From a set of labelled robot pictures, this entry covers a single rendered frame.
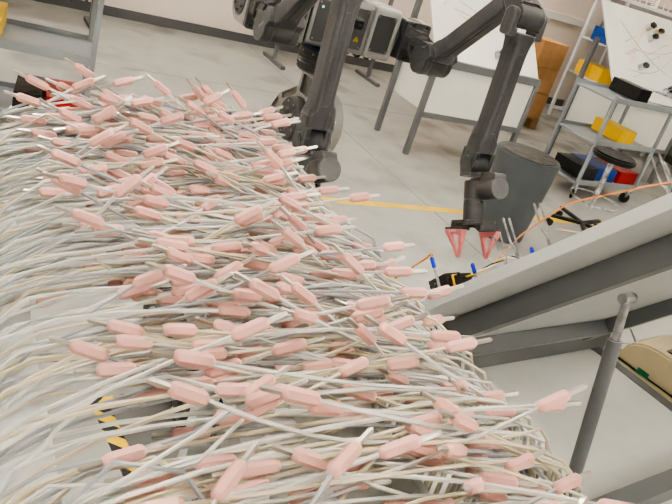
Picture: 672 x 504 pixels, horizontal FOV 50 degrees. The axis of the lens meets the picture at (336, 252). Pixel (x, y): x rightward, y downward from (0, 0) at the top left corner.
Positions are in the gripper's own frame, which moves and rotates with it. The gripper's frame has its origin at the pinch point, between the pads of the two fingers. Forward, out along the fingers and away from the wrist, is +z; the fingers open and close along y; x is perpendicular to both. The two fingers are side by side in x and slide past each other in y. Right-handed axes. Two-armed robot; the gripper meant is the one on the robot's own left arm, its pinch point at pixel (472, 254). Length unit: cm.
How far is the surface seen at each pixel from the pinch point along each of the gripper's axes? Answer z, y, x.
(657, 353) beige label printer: 27, 70, -6
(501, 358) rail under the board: 27.4, 9.1, -3.1
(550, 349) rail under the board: 25.8, 29.8, -0.8
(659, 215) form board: -4, -53, -95
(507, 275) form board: 4, -56, -73
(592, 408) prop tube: 23, -39, -75
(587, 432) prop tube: 27, -39, -74
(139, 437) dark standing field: 66, -60, 96
